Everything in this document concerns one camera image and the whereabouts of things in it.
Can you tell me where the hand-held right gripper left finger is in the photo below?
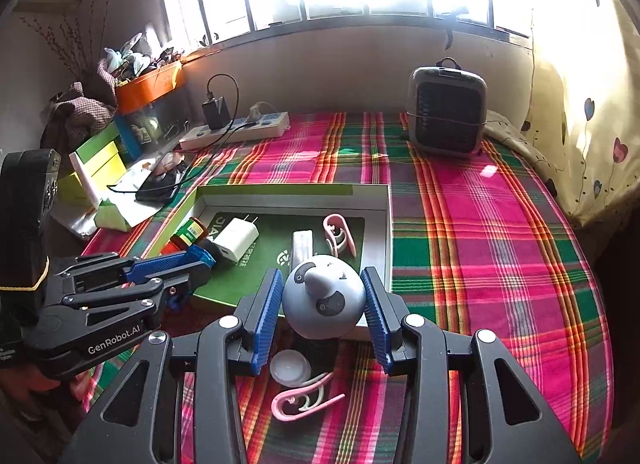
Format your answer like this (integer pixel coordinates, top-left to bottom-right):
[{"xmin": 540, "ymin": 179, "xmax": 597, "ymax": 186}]
[{"xmin": 59, "ymin": 266, "xmax": 284, "ymax": 464}]

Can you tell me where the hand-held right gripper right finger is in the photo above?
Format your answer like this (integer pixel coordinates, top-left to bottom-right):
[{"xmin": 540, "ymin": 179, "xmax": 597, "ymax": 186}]
[{"xmin": 360, "ymin": 266, "xmax": 583, "ymax": 464}]

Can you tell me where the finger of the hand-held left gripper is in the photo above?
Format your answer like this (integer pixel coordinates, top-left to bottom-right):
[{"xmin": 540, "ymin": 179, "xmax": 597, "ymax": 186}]
[
  {"xmin": 62, "ymin": 269, "xmax": 208, "ymax": 315},
  {"xmin": 52, "ymin": 246, "xmax": 217, "ymax": 295}
]

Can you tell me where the grey koala toy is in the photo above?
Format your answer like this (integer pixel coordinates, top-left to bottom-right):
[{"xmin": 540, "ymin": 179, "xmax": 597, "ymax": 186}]
[{"xmin": 281, "ymin": 254, "xmax": 367, "ymax": 341}]

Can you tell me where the green cardboard box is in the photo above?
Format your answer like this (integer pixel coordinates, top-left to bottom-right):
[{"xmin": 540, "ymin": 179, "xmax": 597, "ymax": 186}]
[{"xmin": 145, "ymin": 184, "xmax": 394, "ymax": 342}]

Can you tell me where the white rectangular device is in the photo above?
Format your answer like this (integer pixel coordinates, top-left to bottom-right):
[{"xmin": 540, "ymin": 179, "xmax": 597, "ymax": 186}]
[{"xmin": 291, "ymin": 229, "xmax": 315, "ymax": 265}]

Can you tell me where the white charger plug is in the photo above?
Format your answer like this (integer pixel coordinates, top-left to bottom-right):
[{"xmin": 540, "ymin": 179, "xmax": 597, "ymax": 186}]
[{"xmin": 212, "ymin": 216, "xmax": 261, "ymax": 265}]

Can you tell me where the pink plastic hook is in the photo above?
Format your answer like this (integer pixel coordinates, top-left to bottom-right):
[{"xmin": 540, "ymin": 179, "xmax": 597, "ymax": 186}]
[
  {"xmin": 271, "ymin": 384, "xmax": 346, "ymax": 422},
  {"xmin": 322, "ymin": 214, "xmax": 357, "ymax": 257}
]

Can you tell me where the yellow green carton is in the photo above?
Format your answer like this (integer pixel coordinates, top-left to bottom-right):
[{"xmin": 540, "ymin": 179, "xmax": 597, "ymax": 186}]
[
  {"xmin": 75, "ymin": 121, "xmax": 126, "ymax": 180},
  {"xmin": 57, "ymin": 171, "xmax": 93, "ymax": 207}
]

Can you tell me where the red capped bottle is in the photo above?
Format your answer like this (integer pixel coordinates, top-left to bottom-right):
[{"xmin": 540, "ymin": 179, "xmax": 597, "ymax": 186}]
[{"xmin": 169, "ymin": 216, "xmax": 208, "ymax": 252}]

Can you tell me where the clear round jar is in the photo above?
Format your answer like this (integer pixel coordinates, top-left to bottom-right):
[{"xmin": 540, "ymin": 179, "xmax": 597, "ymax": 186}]
[{"xmin": 270, "ymin": 350, "xmax": 312, "ymax": 386}]

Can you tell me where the white tube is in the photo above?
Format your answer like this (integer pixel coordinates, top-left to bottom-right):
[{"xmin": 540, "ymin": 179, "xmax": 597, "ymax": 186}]
[{"xmin": 69, "ymin": 151, "xmax": 103, "ymax": 210}]

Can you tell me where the green tissue packet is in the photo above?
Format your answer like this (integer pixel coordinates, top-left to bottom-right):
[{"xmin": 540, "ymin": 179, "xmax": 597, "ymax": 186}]
[{"xmin": 94, "ymin": 199, "xmax": 136, "ymax": 232}]

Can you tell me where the white paper sheet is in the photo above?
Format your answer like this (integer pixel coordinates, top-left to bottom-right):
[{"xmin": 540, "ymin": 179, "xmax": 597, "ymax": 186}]
[{"xmin": 52, "ymin": 164, "xmax": 166, "ymax": 240}]

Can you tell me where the black smartphone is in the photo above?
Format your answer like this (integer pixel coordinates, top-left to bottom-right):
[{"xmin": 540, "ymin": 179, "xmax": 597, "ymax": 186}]
[{"xmin": 135, "ymin": 154, "xmax": 193, "ymax": 204}]

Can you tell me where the white plastic hook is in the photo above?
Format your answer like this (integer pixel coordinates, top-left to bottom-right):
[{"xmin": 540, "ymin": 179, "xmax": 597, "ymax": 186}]
[{"xmin": 295, "ymin": 371, "xmax": 333, "ymax": 407}]

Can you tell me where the brown checked cloth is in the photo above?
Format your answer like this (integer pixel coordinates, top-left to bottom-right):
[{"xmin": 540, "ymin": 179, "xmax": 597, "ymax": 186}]
[{"xmin": 40, "ymin": 81, "xmax": 118, "ymax": 160}]

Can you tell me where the blue green carton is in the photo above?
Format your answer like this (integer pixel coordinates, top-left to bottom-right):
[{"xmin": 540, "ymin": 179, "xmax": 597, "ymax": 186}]
[{"xmin": 116, "ymin": 116, "xmax": 151, "ymax": 162}]

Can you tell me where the plaid blanket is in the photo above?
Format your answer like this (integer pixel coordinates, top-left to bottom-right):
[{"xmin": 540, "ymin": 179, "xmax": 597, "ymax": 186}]
[{"xmin": 82, "ymin": 111, "xmax": 616, "ymax": 464}]

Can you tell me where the transparent storage container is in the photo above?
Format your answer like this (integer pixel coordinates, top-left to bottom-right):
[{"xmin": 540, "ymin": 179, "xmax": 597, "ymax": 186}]
[{"xmin": 117, "ymin": 89, "xmax": 188, "ymax": 155}]

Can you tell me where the white power strip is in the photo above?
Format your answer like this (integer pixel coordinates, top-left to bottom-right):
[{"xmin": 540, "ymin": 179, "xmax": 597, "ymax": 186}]
[{"xmin": 179, "ymin": 111, "xmax": 291, "ymax": 151}]

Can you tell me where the orange plastic bin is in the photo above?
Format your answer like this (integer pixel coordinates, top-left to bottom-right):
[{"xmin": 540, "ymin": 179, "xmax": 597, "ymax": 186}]
[{"xmin": 115, "ymin": 61, "xmax": 183, "ymax": 112}]

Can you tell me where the black charger adapter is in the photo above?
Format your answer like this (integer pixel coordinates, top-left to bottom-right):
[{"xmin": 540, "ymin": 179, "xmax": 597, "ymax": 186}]
[{"xmin": 201, "ymin": 96, "xmax": 232, "ymax": 130}]

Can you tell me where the dried twig bouquet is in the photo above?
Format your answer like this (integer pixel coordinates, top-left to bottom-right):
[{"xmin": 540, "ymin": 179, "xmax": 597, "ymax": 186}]
[{"xmin": 20, "ymin": 0, "xmax": 121, "ymax": 95}]

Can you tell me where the clutter pile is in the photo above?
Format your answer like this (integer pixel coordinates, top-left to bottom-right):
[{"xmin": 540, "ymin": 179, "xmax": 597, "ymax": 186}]
[{"xmin": 102, "ymin": 31, "xmax": 181, "ymax": 80}]

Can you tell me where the grey desk fan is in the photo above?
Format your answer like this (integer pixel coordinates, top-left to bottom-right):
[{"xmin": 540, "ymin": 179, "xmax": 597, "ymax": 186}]
[{"xmin": 406, "ymin": 66, "xmax": 488, "ymax": 157}]

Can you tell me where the cream heart print curtain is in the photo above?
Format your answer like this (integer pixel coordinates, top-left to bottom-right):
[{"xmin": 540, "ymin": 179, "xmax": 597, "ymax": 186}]
[{"xmin": 520, "ymin": 0, "xmax": 636, "ymax": 225}]

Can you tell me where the black charging cable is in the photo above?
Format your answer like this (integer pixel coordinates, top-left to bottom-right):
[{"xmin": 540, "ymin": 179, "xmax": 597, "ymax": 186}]
[{"xmin": 107, "ymin": 74, "xmax": 241, "ymax": 195}]

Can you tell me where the black fan cord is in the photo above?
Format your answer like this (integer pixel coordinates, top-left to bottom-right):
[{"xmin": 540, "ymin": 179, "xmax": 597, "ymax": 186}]
[{"xmin": 435, "ymin": 26, "xmax": 461, "ymax": 70}]

